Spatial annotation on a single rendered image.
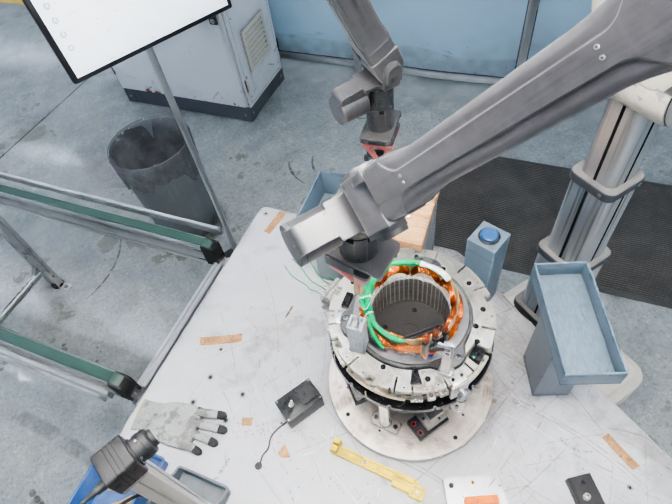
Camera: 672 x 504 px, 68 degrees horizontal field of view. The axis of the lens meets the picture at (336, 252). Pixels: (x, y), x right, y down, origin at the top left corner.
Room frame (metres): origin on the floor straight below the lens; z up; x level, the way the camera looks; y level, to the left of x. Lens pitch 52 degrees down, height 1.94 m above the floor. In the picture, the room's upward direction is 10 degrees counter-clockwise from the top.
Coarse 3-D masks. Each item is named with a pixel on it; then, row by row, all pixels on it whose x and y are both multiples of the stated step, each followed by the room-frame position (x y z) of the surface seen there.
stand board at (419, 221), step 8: (432, 200) 0.79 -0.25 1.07; (424, 208) 0.77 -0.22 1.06; (432, 208) 0.77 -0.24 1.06; (416, 216) 0.75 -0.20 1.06; (424, 216) 0.75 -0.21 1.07; (408, 224) 0.73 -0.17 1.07; (416, 224) 0.73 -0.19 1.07; (424, 224) 0.72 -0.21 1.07; (408, 232) 0.71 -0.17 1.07; (416, 232) 0.70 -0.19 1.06; (424, 232) 0.70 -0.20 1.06; (400, 240) 0.69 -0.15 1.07; (408, 240) 0.68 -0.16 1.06; (416, 240) 0.68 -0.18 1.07; (424, 240) 0.69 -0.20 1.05; (416, 248) 0.67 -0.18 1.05
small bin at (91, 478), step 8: (160, 456) 0.39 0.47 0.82; (160, 464) 0.39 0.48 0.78; (88, 472) 0.37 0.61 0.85; (96, 472) 0.38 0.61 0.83; (88, 480) 0.36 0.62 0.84; (96, 480) 0.36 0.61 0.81; (80, 488) 0.34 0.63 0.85; (88, 488) 0.35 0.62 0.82; (72, 496) 0.33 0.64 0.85; (80, 496) 0.33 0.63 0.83; (96, 496) 0.34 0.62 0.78; (104, 496) 0.34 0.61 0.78; (112, 496) 0.33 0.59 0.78; (120, 496) 0.33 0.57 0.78; (128, 496) 0.33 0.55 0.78
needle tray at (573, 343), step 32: (544, 288) 0.53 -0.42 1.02; (576, 288) 0.51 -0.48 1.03; (544, 320) 0.45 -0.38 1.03; (576, 320) 0.44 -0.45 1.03; (608, 320) 0.41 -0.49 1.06; (544, 352) 0.42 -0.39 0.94; (576, 352) 0.38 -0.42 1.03; (608, 352) 0.37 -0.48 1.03; (544, 384) 0.39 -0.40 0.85; (576, 384) 0.32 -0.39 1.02
